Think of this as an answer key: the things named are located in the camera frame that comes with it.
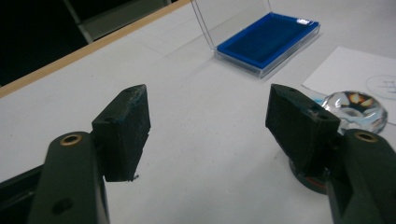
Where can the blue ink pad clear case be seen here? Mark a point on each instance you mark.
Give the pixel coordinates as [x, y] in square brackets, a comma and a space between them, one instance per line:
[264, 40]

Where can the small white paper sheet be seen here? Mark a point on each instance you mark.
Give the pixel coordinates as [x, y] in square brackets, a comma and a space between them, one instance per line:
[348, 68]

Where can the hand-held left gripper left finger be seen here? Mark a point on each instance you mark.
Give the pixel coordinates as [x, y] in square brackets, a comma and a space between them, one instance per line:
[124, 133]

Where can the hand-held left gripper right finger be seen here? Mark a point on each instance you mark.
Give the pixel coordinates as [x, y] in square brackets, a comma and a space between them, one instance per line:
[299, 130]

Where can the large white paper table cover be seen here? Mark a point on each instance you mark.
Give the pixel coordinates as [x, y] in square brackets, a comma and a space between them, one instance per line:
[202, 124]

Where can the white-framed desk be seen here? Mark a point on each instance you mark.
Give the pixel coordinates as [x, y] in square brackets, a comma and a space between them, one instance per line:
[118, 21]

